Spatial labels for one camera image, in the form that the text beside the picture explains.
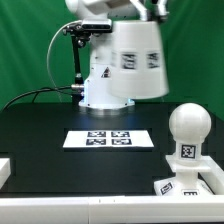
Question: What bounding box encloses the black camera on stand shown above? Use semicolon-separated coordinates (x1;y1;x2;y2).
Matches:
62;19;112;85

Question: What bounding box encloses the white lamp shade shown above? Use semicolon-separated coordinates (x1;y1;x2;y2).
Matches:
109;20;169;99

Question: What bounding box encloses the white front rail wall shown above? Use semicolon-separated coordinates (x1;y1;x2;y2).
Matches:
0;196;224;224

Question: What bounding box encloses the white lamp bulb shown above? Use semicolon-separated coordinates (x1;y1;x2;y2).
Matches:
169;103;211;163

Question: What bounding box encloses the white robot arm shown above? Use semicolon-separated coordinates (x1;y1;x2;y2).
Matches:
65;0;169;111

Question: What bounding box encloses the grey camera cable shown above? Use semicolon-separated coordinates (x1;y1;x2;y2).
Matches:
46;20;83;103

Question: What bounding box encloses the paper sheet with markers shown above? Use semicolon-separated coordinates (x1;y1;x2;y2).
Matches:
63;130;154;149

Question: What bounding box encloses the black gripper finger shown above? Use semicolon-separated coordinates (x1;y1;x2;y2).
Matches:
151;0;169;22
130;0;150;21

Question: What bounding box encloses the white left rail block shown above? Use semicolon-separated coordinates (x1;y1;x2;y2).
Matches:
0;158;11;189

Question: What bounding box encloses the white lamp base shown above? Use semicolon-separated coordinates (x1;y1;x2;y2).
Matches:
154;155;224;196

